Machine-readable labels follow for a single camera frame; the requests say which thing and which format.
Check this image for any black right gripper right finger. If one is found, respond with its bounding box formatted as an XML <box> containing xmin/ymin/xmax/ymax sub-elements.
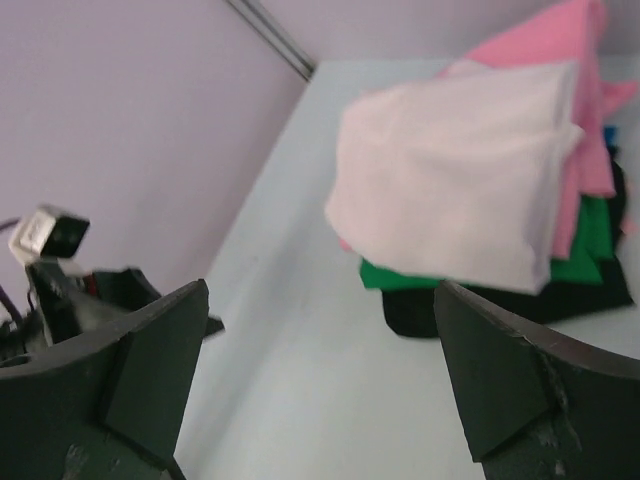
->
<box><xmin>434</xmin><ymin>283</ymin><xmax>639</xmax><ymax>479</ymax></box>

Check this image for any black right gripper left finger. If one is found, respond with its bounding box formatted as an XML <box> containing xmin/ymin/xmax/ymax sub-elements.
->
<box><xmin>1</xmin><ymin>280</ymin><xmax>209</xmax><ymax>479</ymax></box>

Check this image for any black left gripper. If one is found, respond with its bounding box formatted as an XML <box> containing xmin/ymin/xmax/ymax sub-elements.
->
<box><xmin>0</xmin><ymin>259</ymin><xmax>226</xmax><ymax>369</ymax></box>

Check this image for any white t shirt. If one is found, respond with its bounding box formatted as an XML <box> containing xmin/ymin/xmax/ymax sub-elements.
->
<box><xmin>325</xmin><ymin>61</ymin><xmax>583</xmax><ymax>294</ymax></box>

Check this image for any black folded t shirt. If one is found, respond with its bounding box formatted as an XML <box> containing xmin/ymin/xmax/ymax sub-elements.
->
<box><xmin>381</xmin><ymin>147</ymin><xmax>634</xmax><ymax>339</ymax></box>

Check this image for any green folded t shirt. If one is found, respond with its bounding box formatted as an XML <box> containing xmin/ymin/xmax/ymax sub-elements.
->
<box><xmin>359</xmin><ymin>196</ymin><xmax>614</xmax><ymax>291</ymax></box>

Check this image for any blue folded t shirt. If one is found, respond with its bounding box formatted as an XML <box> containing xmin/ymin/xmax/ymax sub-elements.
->
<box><xmin>603</xmin><ymin>125</ymin><xmax>618</xmax><ymax>148</ymax></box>

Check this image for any pink folded t shirt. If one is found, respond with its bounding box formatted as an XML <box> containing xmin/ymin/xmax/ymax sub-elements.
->
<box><xmin>427</xmin><ymin>1</ymin><xmax>637</xmax><ymax>260</ymax></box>

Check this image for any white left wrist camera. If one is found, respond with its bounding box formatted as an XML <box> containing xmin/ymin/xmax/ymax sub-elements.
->
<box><xmin>8</xmin><ymin>204</ymin><xmax>91</xmax><ymax>266</ymax></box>

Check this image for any left aluminium frame post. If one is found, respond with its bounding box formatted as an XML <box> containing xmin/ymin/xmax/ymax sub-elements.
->
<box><xmin>225</xmin><ymin>0</ymin><xmax>316</xmax><ymax>81</ymax></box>

